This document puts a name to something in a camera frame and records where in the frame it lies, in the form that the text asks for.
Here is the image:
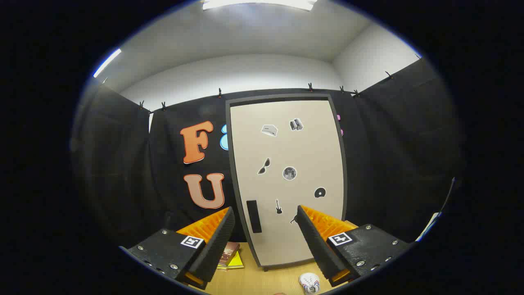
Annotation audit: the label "white printed papers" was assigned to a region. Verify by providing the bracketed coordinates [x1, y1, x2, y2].
[416, 212, 442, 242]

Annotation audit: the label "black backdrop cloth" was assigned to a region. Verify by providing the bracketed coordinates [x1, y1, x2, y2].
[70, 55, 465, 246]

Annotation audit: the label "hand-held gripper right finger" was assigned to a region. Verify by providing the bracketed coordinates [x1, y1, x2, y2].
[296, 205, 412, 287]

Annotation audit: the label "white striped shoe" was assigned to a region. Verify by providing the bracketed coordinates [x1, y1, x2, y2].
[299, 272, 321, 295]

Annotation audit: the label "brown book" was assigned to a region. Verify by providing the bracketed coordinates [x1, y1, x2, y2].
[219, 242, 241, 267]

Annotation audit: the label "yellow book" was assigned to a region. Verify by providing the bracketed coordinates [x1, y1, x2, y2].
[217, 251, 245, 270]

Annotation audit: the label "ceiling light panel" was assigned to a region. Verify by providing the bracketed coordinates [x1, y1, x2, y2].
[93, 48, 122, 78]
[202, 0, 318, 11]

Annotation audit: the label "grey shoe cabinet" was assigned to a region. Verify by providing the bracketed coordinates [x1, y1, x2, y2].
[225, 93, 348, 272]

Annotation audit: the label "beige shoe cabinet door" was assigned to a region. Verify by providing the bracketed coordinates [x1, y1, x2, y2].
[229, 100, 345, 267]

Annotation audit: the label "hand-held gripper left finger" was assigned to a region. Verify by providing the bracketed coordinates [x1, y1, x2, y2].
[128, 206, 236, 290]

